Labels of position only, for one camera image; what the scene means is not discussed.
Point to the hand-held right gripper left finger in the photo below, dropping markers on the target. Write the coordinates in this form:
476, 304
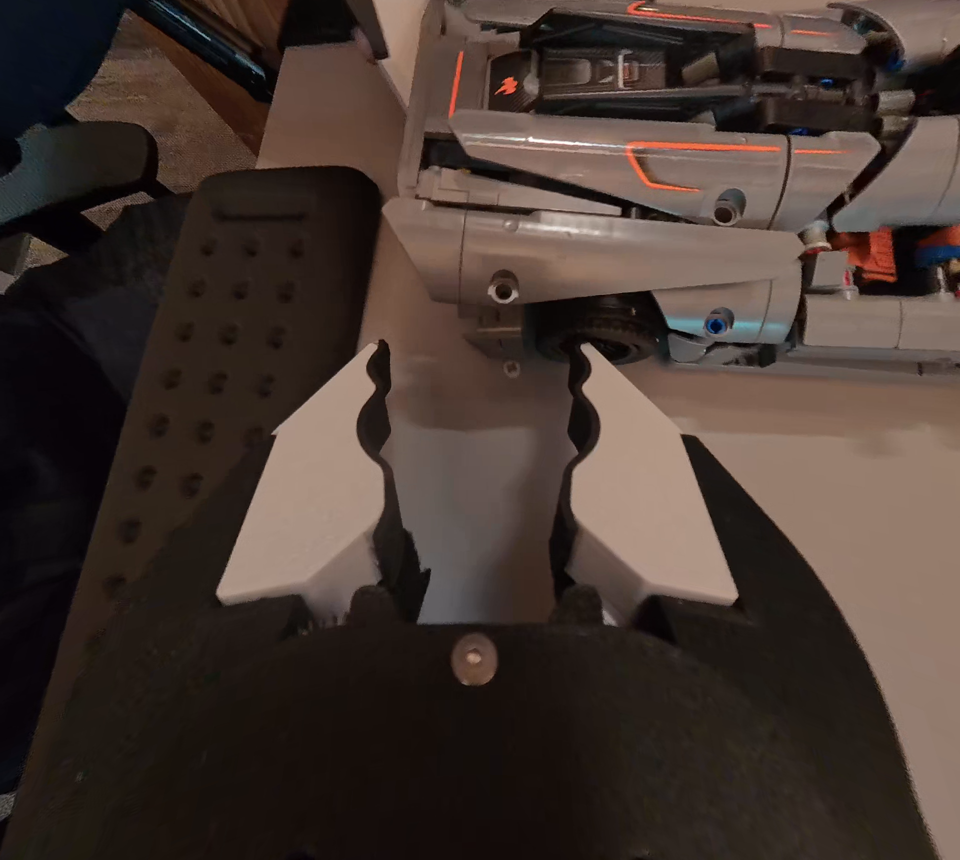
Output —
300, 500

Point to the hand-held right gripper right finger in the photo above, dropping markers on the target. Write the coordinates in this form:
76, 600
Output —
652, 500

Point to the partly built lego car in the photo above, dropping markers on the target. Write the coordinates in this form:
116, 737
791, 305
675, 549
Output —
600, 245

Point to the black perforated office chair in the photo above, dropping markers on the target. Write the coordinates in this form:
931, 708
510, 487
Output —
225, 350

